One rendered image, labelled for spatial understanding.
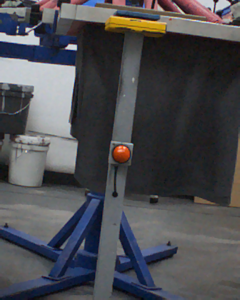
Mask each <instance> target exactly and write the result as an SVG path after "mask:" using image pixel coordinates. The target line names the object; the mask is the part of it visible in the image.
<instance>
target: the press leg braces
mask: <svg viewBox="0 0 240 300"><path fill-rule="evenodd" d="M100 208H101V200H100V199H92V200H91V201H90V203H89V205H88V206H87V207H86V201H85V202H84V203H83V204H82V205H81V206H80V207H79V209H78V211H77V212H76V213H75V214H74V215H73V216H72V217H71V218H70V219H69V220H68V222H67V223H65V224H64V225H63V227H62V228H61V229H60V230H59V231H58V233H57V234H56V235H55V236H54V238H53V239H52V240H51V241H50V242H49V243H48V244H42V246H44V247H46V248H48V249H51V250H53V251H62V253H61V255H60V256H59V258H58V259H57V260H56V263H55V264H54V266H53V268H52V269H51V271H50V272H49V274H47V275H43V276H42V277H43V278H46V279H52V280H54V281H59V280H62V279H66V278H69V277H71V275H68V274H65V273H66V271H67V269H68V267H69V265H70V263H71V261H72V259H73V258H74V256H75V254H76V253H77V251H78V249H79V248H80V246H81V244H82V242H83V241H84V239H85V237H86V235H87V234H88V232H89V230H90V229H91V227H92V224H93V222H94V220H95V219H96V217H97V215H98V213H99V212H100ZM69 237H70V238H69ZM68 238H69V240H68V242H67V243H66V245H65V246H64V248H61V245H62V244H63V243H65V242H66V240H67V239H68ZM119 241H120V242H121V246H122V248H123V250H124V253H125V254H121V255H119V256H121V257H125V258H128V259H130V261H131V263H132V266H133V267H134V270H135V272H136V275H137V278H138V279H139V281H132V282H131V283H132V284H135V285H137V286H140V287H141V288H143V289H162V287H158V286H155V284H154V281H153V279H152V277H151V274H150V272H149V269H148V266H147V264H146V261H145V259H144V256H143V254H142V252H141V249H140V248H139V245H138V243H137V241H136V238H135V236H134V233H133V232H132V230H131V227H130V225H129V223H128V221H127V218H126V216H125V213H124V211H123V209H122V213H121V223H120V229H119Z"/></svg>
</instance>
